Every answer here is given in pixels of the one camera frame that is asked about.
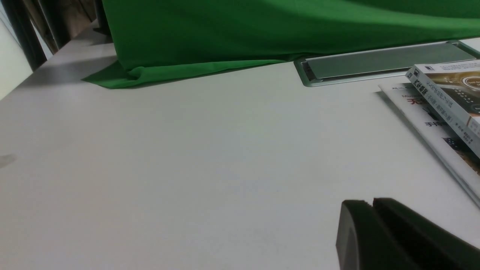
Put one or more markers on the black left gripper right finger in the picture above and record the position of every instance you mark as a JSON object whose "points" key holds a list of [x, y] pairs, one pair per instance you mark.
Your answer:
{"points": [[428, 245]]}

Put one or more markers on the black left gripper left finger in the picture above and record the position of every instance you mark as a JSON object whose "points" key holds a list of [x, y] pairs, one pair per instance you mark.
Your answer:
{"points": [[364, 243]]}

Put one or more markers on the thin white magazine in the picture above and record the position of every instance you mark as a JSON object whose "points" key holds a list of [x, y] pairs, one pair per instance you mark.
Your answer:
{"points": [[440, 137]]}

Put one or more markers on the white self-driving car book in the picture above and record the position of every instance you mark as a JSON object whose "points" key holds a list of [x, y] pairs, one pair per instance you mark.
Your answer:
{"points": [[457, 85]]}

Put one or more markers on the green backdrop cloth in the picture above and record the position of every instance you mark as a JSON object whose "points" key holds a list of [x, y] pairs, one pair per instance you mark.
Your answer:
{"points": [[164, 40]]}

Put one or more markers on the silver desk cable hatch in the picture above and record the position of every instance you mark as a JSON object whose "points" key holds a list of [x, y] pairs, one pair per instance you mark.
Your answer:
{"points": [[318, 71]]}

